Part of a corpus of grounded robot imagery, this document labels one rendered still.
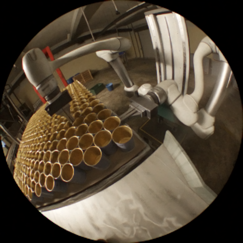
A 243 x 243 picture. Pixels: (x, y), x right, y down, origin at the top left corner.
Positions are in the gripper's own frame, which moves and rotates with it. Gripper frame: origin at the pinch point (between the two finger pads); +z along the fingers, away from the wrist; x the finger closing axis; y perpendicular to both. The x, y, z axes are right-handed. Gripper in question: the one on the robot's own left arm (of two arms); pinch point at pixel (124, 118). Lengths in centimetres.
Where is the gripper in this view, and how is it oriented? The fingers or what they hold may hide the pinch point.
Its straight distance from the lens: 34.8
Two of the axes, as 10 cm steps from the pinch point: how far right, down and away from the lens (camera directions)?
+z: -8.0, 5.5, -2.3
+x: 5.4, 5.2, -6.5
